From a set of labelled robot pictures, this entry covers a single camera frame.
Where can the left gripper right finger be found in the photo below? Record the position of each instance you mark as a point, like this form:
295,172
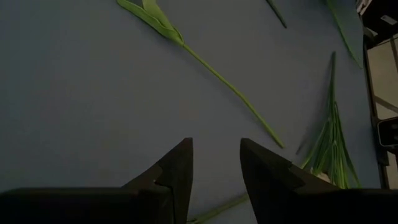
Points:
311,208

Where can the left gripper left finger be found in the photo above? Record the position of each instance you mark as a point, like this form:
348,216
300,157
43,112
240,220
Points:
93,208

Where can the white blossom flower spray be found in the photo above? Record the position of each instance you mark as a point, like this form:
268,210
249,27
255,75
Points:
334,155

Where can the red artificial flower spray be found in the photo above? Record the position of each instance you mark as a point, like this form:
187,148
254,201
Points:
217,211

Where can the dark artificial tulip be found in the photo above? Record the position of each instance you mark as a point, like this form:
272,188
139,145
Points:
164,28

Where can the black table frame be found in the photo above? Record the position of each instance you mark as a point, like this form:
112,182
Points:
374,124

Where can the small black table camera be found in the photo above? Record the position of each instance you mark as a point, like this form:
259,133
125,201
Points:
388,133

